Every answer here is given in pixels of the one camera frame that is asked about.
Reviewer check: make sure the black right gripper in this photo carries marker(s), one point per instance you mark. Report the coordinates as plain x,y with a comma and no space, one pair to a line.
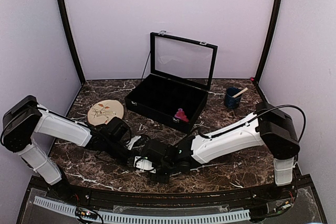
164,178

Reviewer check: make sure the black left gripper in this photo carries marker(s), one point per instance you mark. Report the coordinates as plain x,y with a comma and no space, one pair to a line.
129,159

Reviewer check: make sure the maroon purple striped sock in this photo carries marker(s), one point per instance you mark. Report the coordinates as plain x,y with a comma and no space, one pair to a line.
180,114

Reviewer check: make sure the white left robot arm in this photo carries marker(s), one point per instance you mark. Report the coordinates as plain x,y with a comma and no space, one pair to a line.
28,117

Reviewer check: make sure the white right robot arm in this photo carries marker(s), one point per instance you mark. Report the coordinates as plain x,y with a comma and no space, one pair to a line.
268,126

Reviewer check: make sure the beige cloth hat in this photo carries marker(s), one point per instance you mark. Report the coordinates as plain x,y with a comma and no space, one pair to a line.
104,111

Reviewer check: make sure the dark blue mug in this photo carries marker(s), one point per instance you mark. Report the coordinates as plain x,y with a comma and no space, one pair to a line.
230,101

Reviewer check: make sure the black display case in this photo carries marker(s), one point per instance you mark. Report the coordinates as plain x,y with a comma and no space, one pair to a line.
181,72

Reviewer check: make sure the wooden stick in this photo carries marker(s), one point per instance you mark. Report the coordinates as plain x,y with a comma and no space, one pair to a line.
240,92

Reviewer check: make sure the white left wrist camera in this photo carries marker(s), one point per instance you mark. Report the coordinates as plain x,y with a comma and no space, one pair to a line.
132,142

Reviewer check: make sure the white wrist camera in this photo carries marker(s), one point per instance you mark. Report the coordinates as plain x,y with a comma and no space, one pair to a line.
132,142
143,164

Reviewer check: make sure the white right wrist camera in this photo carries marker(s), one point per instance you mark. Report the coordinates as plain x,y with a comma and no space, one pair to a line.
143,164

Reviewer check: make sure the white slotted cable duct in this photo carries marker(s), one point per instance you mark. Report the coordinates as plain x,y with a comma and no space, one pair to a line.
125,214

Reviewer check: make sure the black front frame rail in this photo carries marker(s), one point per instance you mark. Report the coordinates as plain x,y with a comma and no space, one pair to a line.
253,197

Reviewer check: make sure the black left corner post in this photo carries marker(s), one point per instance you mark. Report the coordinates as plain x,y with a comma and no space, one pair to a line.
70,40

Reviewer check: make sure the black corner post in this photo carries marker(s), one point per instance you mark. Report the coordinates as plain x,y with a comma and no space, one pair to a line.
70,40
268,41

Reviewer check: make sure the black right corner post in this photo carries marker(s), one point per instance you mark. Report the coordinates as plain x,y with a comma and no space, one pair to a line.
268,41

